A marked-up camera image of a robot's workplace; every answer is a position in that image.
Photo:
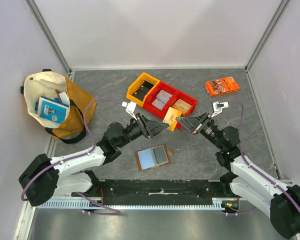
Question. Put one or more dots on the gold card stack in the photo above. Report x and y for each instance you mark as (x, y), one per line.
(182, 106)

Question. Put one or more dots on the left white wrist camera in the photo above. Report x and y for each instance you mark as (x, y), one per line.
(130, 108)

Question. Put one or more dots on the silver card stack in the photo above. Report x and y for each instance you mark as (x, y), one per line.
(161, 99)

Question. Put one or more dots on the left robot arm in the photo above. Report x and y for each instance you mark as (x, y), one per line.
(46, 177)

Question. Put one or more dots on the black card stack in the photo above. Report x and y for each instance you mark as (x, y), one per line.
(144, 88)

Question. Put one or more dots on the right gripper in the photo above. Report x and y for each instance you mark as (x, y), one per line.
(201, 124)

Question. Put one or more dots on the blue and white booklet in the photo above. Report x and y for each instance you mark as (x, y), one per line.
(52, 110)

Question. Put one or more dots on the red bin with silver cards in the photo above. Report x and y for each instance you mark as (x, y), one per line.
(148, 103)

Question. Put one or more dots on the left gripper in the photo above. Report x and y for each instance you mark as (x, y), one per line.
(148, 127)

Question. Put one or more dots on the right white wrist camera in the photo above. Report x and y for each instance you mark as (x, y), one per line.
(218, 107)

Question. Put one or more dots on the red bin with gold cards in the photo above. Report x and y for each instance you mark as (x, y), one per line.
(181, 95)

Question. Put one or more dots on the yellow plastic bin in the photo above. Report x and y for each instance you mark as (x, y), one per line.
(136, 84)

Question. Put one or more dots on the white and tan tote bag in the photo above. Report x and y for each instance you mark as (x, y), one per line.
(58, 87)

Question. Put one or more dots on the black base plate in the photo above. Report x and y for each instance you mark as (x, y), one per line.
(111, 188)

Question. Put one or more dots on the aluminium frame rail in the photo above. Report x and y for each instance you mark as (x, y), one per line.
(153, 201)

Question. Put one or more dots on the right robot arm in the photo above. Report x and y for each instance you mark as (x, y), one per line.
(277, 200)

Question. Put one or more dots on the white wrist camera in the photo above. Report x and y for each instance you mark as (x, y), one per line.
(218, 107)
(130, 108)

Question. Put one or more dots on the brown leather card holder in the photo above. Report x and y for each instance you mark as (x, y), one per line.
(152, 157)

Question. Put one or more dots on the orange printed box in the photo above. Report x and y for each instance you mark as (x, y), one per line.
(221, 86)

